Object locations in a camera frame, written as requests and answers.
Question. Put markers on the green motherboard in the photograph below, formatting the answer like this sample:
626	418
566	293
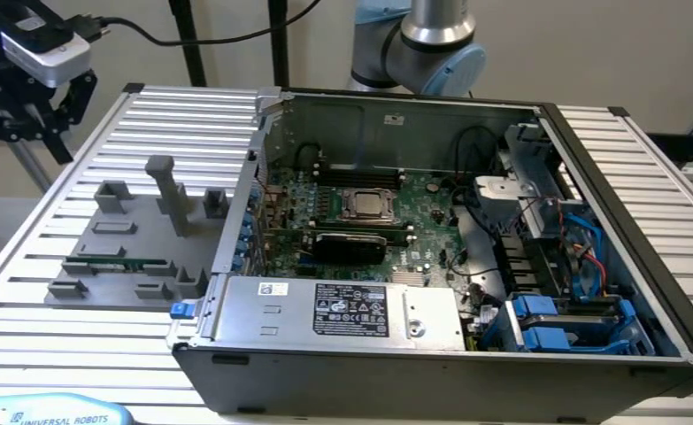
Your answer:
423	230

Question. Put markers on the black graphics card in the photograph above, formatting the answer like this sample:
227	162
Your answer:
349	249

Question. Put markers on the blue case latch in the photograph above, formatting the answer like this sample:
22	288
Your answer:
182	310

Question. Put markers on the teal Universal Robots joint cap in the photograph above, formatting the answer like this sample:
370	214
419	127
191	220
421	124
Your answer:
45	411

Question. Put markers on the black stand pole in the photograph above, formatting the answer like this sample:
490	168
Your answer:
279	44
190	44

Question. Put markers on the aluminium frame post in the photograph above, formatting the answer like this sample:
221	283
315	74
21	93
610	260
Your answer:
30	164

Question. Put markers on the grey metal drive cage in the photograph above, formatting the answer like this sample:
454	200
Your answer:
521	190

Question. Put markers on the silver chipset heatsink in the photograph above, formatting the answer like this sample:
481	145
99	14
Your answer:
409	279

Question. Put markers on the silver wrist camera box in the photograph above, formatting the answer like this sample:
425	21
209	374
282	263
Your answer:
49	57

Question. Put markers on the black RAM slot bank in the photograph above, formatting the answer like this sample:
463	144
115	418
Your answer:
361	177

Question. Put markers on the blue disk bay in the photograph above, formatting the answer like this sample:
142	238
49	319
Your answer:
559	325

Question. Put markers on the silver power supply unit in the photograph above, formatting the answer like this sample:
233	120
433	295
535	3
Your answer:
299	314

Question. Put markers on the CPU socket with CPU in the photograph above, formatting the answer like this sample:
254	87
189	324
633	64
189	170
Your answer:
365	204

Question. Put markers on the grey parts rack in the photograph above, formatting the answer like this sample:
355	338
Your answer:
146	234

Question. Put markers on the green RAM stick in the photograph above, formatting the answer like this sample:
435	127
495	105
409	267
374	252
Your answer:
119	264

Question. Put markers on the black open PC case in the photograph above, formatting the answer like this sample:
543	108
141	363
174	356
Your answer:
441	380

